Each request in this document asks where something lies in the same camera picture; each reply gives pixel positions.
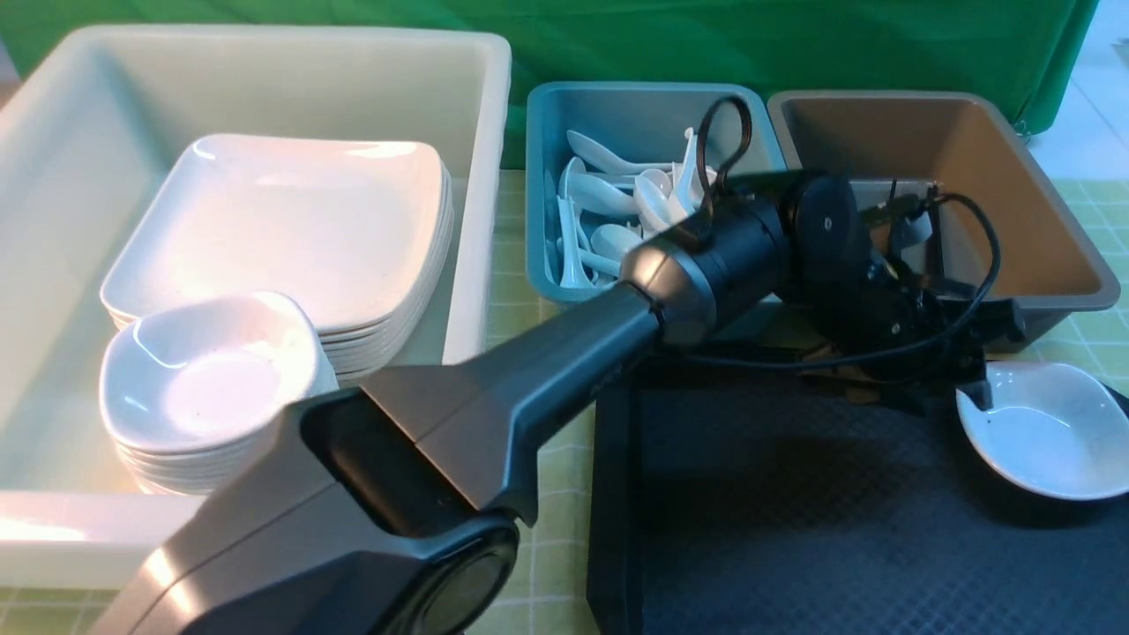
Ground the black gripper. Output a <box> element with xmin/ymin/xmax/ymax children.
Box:
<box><xmin>809</xmin><ymin>191</ymin><xmax>1029</xmax><ymax>411</ymax></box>

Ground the white bowl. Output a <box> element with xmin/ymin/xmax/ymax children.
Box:
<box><xmin>954</xmin><ymin>360</ymin><xmax>1128</xmax><ymax>502</ymax></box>

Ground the white spoon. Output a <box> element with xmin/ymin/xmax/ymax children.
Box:
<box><xmin>667</xmin><ymin>128</ymin><xmax>703</xmax><ymax>224</ymax></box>
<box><xmin>565</xmin><ymin>130</ymin><xmax>681</xmax><ymax>176</ymax></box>

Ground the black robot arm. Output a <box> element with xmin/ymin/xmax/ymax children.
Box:
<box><xmin>90</xmin><ymin>169</ymin><xmax>1025</xmax><ymax>634</ymax></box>

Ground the brown plastic bin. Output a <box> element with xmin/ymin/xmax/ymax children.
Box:
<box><xmin>767</xmin><ymin>90</ymin><xmax>1120</xmax><ymax>343</ymax></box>

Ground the black serving tray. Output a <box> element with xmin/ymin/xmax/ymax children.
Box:
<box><xmin>587</xmin><ymin>359</ymin><xmax>1128</xmax><ymax>634</ymax></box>

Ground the green backdrop cloth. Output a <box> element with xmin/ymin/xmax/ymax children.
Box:
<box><xmin>3</xmin><ymin>1</ymin><xmax>1096</xmax><ymax>169</ymax></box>

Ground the teal plastic bin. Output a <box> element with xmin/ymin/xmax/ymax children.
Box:
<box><xmin>526</xmin><ymin>81</ymin><xmax>787</xmax><ymax>305</ymax></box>

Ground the green checked tablecloth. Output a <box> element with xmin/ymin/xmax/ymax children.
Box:
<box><xmin>1</xmin><ymin>169</ymin><xmax>1128</xmax><ymax>634</ymax></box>

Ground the stack of white square plates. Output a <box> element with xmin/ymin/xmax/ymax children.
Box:
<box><xmin>100</xmin><ymin>134</ymin><xmax>455</xmax><ymax>379</ymax></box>

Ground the stack of white bowls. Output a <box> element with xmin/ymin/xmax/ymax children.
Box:
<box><xmin>98</xmin><ymin>292</ymin><xmax>339</xmax><ymax>496</ymax></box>

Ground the large white plastic tub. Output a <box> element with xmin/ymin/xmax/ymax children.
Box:
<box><xmin>1</xmin><ymin>25</ymin><xmax>511</xmax><ymax>590</ymax></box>

